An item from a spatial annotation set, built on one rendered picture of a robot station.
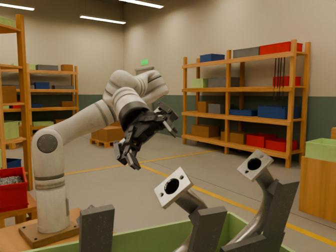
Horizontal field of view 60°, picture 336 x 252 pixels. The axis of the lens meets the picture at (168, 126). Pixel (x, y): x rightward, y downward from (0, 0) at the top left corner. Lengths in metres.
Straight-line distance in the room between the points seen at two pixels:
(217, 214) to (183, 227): 0.42
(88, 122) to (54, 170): 0.19
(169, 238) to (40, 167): 0.45
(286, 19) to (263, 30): 0.53
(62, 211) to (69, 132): 0.26
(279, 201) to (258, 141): 5.34
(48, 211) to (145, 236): 0.35
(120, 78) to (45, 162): 0.38
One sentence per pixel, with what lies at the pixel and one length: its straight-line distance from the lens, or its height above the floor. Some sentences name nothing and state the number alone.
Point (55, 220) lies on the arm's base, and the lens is 1.03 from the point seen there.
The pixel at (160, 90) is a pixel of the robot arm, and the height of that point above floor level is 1.32.
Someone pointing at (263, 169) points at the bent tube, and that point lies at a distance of 0.54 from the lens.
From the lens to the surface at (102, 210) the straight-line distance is 0.42.
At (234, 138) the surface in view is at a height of 0.36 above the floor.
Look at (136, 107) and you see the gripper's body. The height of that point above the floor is 1.28.
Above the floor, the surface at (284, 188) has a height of 1.15.
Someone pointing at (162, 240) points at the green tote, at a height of 0.92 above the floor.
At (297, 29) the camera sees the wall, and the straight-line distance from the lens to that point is 6.19.
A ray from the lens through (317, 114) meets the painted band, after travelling 5.85.
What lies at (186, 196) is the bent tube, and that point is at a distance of 0.44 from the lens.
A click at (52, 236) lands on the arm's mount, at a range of 1.03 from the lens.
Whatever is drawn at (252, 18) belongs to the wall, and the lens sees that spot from 6.86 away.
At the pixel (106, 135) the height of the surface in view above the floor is 0.29.
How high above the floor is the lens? 1.31
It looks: 6 degrees down
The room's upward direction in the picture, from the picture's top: straight up
